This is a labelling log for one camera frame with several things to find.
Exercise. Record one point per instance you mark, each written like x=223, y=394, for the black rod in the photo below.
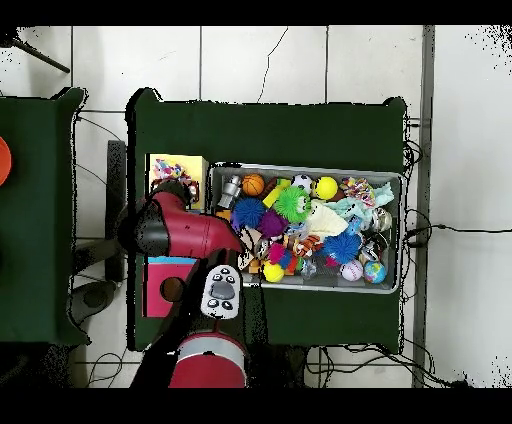
x=40, y=55

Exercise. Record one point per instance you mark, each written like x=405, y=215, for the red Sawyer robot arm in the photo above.
x=192, y=232

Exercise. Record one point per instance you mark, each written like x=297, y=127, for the small soccer ball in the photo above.
x=302, y=182

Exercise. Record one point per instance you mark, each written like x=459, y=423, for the blue spiky ball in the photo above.
x=342, y=248
x=248, y=212

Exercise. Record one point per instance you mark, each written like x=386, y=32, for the small orange basketball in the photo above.
x=252, y=184

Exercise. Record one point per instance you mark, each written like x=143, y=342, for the orange disc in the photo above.
x=4, y=162

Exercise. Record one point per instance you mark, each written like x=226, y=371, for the dark green table cloth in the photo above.
x=36, y=240
x=280, y=132

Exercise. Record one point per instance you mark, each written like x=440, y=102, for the shallow mesh bin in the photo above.
x=328, y=280

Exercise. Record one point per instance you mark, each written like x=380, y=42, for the wooden box with three holes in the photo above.
x=156, y=288

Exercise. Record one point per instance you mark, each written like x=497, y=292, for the plain yellow ball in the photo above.
x=326, y=188

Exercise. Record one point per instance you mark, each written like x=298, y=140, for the green spiky puffer toy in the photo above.
x=292, y=204

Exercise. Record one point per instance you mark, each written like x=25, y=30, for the orange building block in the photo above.
x=222, y=215

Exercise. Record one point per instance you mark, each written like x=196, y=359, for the cream waffle cloth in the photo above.
x=326, y=222

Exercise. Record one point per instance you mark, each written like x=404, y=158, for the polka dot cloth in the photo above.
x=170, y=170

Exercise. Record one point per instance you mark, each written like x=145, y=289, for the small globe ball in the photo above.
x=374, y=272

